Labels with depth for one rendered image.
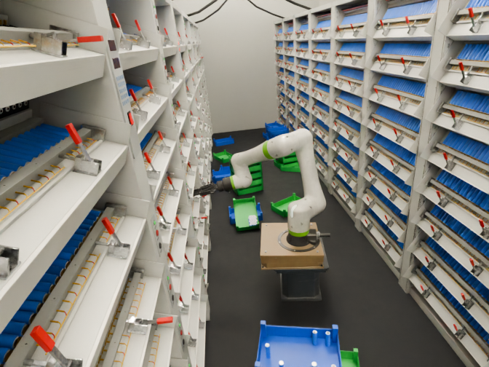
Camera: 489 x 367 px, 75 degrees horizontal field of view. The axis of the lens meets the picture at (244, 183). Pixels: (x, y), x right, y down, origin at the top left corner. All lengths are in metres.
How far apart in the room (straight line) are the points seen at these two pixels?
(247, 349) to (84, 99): 1.53
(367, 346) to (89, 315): 1.59
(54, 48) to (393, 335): 1.93
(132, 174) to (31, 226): 0.38
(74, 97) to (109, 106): 0.07
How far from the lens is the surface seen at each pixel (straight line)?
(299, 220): 1.86
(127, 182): 0.82
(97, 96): 0.78
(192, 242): 1.73
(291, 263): 1.91
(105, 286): 0.66
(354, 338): 2.00
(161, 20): 2.15
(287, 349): 1.41
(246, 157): 2.00
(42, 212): 0.51
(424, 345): 2.06
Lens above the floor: 1.52
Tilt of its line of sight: 24 degrees down
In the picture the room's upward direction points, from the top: 6 degrees counter-clockwise
